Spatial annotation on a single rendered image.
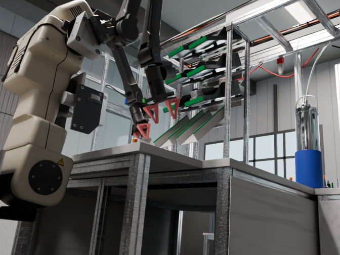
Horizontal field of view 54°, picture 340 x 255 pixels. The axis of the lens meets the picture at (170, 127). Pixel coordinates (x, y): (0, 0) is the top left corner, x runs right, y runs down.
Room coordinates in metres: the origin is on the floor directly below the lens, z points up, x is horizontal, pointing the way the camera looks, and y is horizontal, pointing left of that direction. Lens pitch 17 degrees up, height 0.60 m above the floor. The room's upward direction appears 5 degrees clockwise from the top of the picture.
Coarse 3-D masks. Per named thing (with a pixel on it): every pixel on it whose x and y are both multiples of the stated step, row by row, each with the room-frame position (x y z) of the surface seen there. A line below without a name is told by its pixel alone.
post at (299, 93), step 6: (294, 54) 2.28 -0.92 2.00; (300, 54) 2.26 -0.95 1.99; (294, 60) 2.28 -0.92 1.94; (300, 60) 2.25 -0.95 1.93; (294, 66) 2.28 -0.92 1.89; (300, 66) 2.25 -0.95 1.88; (300, 72) 2.25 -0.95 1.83; (300, 84) 2.25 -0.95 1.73; (300, 90) 2.25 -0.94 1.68; (300, 96) 2.26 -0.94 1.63; (300, 102) 2.26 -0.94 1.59
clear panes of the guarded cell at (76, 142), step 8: (88, 80) 2.99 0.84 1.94; (96, 88) 3.07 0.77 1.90; (160, 104) 3.25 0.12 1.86; (160, 112) 3.24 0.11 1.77; (168, 112) 3.16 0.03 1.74; (152, 120) 3.32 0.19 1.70; (160, 120) 3.23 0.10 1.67; (152, 128) 3.31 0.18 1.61; (160, 128) 3.23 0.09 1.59; (72, 136) 2.95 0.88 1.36; (80, 136) 3.01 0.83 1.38; (88, 136) 3.06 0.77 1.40; (152, 136) 3.30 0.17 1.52; (64, 144) 2.91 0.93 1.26; (72, 144) 2.96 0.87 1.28; (80, 144) 3.02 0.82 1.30; (88, 144) 3.07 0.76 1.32; (152, 144) 3.29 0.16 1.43; (64, 152) 2.92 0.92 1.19; (72, 152) 2.97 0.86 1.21; (80, 152) 3.03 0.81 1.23
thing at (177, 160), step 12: (132, 144) 1.02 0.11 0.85; (144, 144) 1.00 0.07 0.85; (72, 156) 1.30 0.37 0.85; (84, 156) 1.23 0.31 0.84; (96, 156) 1.17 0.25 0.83; (108, 156) 1.13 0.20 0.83; (156, 156) 1.06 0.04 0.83; (168, 156) 1.08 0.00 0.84; (180, 156) 1.11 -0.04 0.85; (156, 168) 1.28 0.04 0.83; (168, 168) 1.26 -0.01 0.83; (180, 168) 1.24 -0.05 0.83; (192, 168) 1.22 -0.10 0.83
